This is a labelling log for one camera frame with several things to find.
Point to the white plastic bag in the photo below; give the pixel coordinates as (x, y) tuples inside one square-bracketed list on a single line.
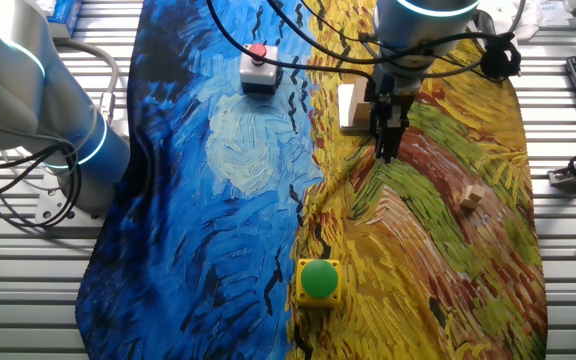
[(543, 12)]

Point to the grey metal bracket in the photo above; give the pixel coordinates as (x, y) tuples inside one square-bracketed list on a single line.
[(565, 179)]

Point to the green button yellow box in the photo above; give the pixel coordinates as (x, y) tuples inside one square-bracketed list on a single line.
[(319, 282)]

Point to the silver digital scale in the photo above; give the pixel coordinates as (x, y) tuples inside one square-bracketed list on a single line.
[(345, 107)]

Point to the blue tissue box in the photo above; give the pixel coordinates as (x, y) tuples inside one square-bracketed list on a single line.
[(65, 15)]

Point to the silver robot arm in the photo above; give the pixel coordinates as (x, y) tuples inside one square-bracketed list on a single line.
[(18, 75)]

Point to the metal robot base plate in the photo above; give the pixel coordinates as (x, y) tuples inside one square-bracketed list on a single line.
[(48, 210)]

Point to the red button grey box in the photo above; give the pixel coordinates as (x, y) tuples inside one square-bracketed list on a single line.
[(259, 75)]

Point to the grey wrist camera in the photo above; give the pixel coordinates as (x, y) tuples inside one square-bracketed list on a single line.
[(485, 25)]

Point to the painted blue yellow tablecloth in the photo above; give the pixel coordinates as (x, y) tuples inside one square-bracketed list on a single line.
[(218, 200)]

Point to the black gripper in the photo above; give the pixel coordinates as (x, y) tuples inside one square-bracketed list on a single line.
[(390, 97)]

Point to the small notched wooden block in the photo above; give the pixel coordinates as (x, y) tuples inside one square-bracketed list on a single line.
[(472, 196)]

